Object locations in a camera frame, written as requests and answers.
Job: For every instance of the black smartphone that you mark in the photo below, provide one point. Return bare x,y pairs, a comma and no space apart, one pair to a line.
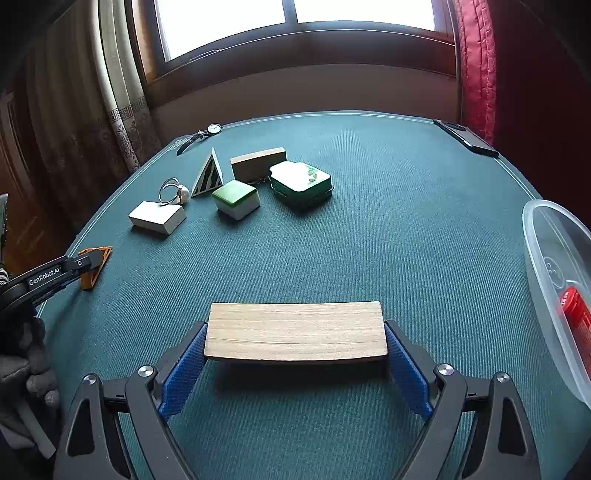
467,138

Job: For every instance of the clear plastic bowl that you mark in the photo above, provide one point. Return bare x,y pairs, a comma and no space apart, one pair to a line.
557,257

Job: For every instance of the green white mahjong tile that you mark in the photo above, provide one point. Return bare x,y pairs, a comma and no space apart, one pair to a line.
236,199

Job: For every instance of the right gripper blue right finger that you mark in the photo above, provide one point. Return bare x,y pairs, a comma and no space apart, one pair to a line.
407,375

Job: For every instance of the long natural wooden block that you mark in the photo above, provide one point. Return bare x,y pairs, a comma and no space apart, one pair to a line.
319,332

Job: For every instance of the long white wooden block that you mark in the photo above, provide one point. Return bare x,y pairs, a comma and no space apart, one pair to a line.
162,219

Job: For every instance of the red quilted curtain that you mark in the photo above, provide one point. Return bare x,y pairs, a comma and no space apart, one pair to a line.
478,66

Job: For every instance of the beige patterned curtain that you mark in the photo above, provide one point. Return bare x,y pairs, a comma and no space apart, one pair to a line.
88,111

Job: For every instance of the small tan wooden block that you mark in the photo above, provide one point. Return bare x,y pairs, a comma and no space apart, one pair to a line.
255,166

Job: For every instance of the grey gloved left hand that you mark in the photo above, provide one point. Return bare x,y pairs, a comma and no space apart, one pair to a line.
30,399

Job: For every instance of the red Skittles candy can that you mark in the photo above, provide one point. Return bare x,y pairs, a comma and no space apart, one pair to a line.
577,315

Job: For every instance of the brown wooden window frame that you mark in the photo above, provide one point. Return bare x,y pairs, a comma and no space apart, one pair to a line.
286,45

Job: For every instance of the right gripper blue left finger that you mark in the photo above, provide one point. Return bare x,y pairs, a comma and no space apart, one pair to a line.
178,371

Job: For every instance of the orange striped triangular block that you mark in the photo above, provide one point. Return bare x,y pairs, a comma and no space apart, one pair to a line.
89,279

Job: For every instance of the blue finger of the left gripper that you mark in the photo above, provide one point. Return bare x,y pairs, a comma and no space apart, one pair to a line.
84,262

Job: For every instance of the white striped triangular block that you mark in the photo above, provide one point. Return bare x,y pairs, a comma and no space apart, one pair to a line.
209,177

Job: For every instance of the green tin box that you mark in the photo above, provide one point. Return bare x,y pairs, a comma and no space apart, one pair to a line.
300,185

